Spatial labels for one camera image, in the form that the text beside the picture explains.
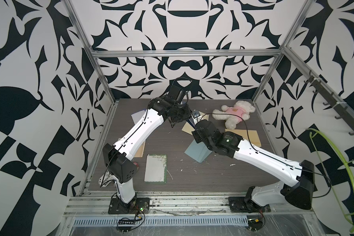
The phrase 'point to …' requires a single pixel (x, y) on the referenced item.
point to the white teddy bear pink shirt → (235, 114)
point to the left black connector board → (125, 225)
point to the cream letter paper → (139, 152)
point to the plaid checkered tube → (137, 165)
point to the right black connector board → (254, 224)
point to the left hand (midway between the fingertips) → (189, 112)
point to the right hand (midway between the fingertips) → (196, 123)
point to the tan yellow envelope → (250, 135)
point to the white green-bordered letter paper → (156, 169)
